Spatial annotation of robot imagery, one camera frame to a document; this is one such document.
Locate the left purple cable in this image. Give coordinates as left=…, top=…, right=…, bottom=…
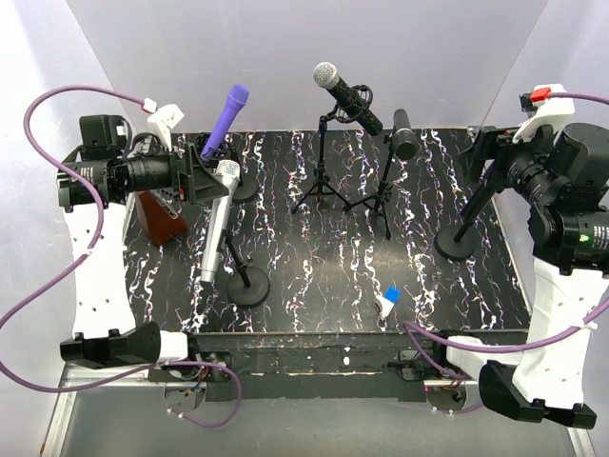
left=0, top=85, right=158, bottom=394

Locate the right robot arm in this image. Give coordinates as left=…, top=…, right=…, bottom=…
left=430, top=123, right=608, bottom=429

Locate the black shotgun microphone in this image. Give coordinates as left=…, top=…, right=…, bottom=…
left=391, top=109, right=419, bottom=161

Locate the brown wooden metronome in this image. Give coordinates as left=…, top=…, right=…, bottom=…
left=134, top=191, right=187, bottom=248

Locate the black glitter microphone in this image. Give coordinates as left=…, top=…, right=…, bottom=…
left=313, top=62, right=383, bottom=136

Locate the black tripod stand with shockmount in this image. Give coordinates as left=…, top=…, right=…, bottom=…
left=291, top=103, right=359, bottom=214

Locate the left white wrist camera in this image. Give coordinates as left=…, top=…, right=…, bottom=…
left=147, top=104, right=185, bottom=149

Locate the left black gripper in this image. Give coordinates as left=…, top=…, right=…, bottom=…
left=119, top=138, right=229, bottom=204

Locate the silver microphone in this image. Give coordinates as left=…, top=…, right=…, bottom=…
left=201, top=160, right=241, bottom=283

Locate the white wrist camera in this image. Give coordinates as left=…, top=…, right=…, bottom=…
left=147, top=104, right=185, bottom=149
left=512, top=84, right=575, bottom=144

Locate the right round-base mic stand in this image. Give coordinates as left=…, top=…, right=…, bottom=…
left=434, top=161, right=505, bottom=262

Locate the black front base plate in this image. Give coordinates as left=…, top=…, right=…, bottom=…
left=147, top=329, right=477, bottom=404

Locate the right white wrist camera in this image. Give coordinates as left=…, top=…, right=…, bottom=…
left=512, top=84, right=575, bottom=144

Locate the black round-base mic stand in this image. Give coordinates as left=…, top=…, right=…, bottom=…
left=225, top=229, right=270, bottom=308

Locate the purple microphone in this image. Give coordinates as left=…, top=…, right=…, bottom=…
left=200, top=84, right=249, bottom=162

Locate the blue white small card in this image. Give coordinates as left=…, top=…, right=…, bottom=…
left=374, top=287, right=401, bottom=322

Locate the small black tripod stand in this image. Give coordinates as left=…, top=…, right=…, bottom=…
left=344, top=133, right=394, bottom=240

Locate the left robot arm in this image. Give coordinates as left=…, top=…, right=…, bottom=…
left=57, top=105, right=229, bottom=381

